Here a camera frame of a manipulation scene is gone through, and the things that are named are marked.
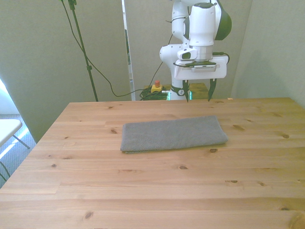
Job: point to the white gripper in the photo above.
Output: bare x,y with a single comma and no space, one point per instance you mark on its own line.
202,75

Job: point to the grey towel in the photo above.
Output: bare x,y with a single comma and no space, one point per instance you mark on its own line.
171,133

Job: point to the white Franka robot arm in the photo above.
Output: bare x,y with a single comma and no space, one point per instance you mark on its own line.
202,23

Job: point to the yellow emergency stop box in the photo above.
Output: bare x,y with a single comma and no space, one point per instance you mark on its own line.
156,88

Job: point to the white folding chair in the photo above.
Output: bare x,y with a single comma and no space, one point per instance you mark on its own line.
7,128

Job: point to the silver wrist camera bar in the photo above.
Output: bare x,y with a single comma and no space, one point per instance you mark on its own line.
204,68

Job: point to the white partition post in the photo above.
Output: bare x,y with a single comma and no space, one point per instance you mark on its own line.
130,71

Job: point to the black camera stand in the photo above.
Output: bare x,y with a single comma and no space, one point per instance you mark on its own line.
89,68

